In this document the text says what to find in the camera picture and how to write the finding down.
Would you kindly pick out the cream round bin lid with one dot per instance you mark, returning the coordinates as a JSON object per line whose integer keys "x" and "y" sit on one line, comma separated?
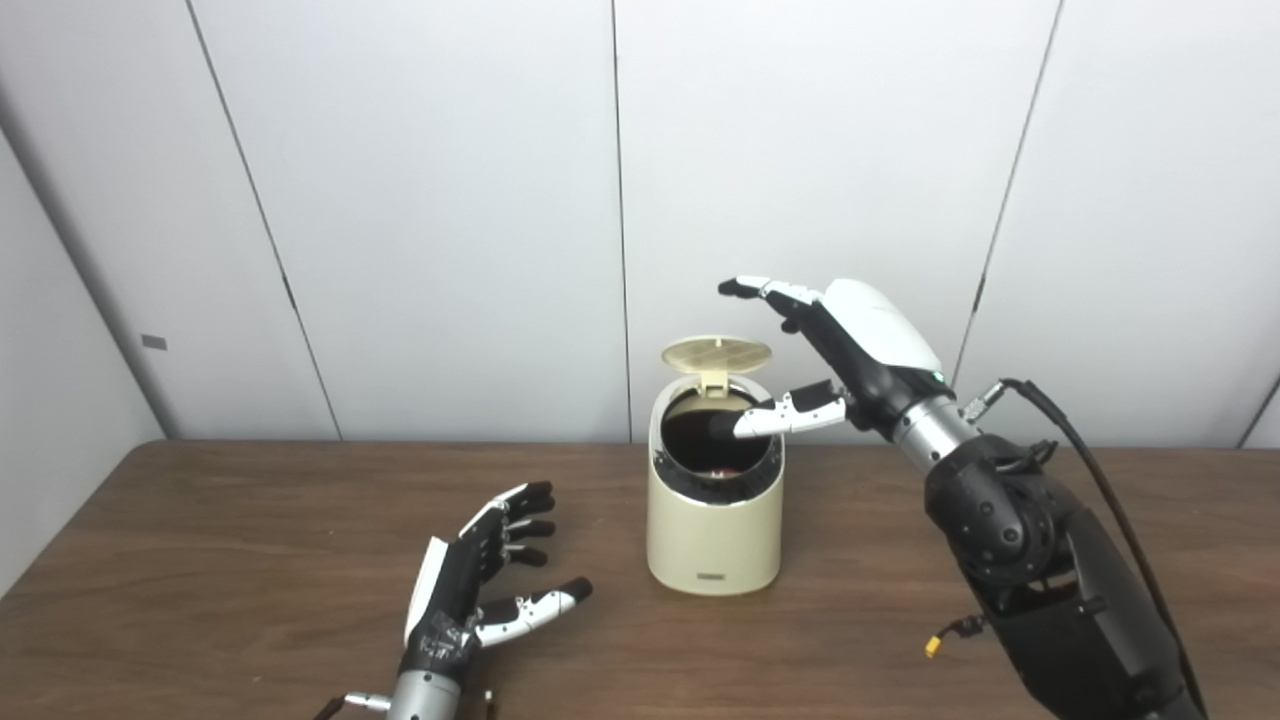
{"x": 715, "y": 355}

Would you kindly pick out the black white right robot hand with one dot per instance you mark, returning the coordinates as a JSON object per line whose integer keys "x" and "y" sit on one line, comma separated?
{"x": 870, "y": 330}

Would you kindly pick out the red apple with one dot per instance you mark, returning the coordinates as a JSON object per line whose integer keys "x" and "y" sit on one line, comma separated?
{"x": 722, "y": 466}

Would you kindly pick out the cream-colored round bin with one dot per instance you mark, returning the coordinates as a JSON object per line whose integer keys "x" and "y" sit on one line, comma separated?
{"x": 715, "y": 540}

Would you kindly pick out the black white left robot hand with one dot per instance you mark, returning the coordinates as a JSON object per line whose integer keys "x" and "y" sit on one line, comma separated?
{"x": 445, "y": 600}

